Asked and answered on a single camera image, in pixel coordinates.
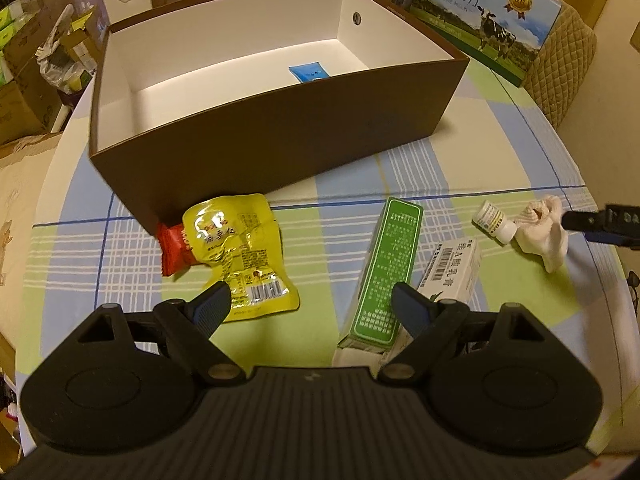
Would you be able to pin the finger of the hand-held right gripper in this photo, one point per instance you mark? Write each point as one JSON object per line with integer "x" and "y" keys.
{"x": 582, "y": 220}

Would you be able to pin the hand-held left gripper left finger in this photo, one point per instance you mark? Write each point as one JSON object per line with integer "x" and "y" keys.
{"x": 212, "y": 303}

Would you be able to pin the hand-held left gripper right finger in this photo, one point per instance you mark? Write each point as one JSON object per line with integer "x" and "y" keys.
{"x": 407, "y": 305}

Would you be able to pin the green medicine box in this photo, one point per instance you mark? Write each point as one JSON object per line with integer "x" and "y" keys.
{"x": 395, "y": 260}

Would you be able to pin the white ointment box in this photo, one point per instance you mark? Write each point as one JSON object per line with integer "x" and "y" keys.
{"x": 452, "y": 265}

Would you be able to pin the red snack packet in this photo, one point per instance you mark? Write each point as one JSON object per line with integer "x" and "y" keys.
{"x": 172, "y": 250}

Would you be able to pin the yellow snack packet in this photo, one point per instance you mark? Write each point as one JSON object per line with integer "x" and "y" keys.
{"x": 235, "y": 240}

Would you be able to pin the small white pill bottle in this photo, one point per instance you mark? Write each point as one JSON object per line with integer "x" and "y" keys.
{"x": 492, "y": 220}

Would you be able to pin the brown cardboard box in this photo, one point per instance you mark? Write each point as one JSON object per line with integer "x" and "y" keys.
{"x": 275, "y": 135}

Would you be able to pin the checked tablecloth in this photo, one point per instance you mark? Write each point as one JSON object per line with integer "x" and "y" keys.
{"x": 450, "y": 170}

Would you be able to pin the beige quilted cushion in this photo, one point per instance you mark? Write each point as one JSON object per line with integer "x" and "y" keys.
{"x": 565, "y": 70}

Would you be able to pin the flat beige cardboard sheet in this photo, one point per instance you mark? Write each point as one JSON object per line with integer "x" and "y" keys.
{"x": 25, "y": 200}

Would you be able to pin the light blue milk carton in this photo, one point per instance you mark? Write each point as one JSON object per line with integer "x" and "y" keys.
{"x": 475, "y": 10}

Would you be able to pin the small blue packet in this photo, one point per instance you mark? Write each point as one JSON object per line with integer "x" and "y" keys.
{"x": 309, "y": 72}

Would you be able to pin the brown cardboard carton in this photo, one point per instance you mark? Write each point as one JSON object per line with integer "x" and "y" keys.
{"x": 20, "y": 92}

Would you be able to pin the grey crumpled plastic bag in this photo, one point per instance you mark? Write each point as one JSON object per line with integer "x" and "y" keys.
{"x": 57, "y": 60}

